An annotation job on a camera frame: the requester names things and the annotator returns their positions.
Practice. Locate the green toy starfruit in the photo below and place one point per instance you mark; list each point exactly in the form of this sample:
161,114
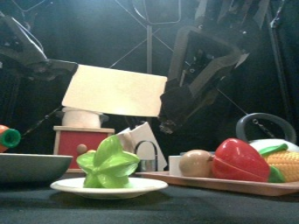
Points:
106,163

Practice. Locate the orange toy carrot green end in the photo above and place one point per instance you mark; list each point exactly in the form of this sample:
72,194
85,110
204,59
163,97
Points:
9,138

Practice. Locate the white sliced toy block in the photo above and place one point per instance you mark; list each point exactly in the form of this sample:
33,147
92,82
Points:
173,166

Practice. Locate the wooden tray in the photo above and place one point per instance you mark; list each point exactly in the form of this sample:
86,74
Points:
233,185

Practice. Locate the tan toy onion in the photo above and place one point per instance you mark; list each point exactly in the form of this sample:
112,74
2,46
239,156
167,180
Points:
193,163

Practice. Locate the grey bowl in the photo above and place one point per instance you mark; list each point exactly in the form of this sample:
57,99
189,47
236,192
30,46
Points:
30,169

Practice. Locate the yellow toy corn green husk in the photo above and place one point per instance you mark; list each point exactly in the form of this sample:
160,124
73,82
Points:
285,166

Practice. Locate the red wooden toy coffee grinder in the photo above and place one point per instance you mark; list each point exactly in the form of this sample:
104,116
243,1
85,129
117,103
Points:
68,140

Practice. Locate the white plate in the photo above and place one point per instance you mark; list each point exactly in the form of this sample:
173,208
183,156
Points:
144,186

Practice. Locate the grey vertical frame pole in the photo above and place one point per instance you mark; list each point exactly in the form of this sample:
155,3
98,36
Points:
149,49

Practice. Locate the red toy bell pepper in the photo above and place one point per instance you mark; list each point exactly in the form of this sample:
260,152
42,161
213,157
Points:
237,160

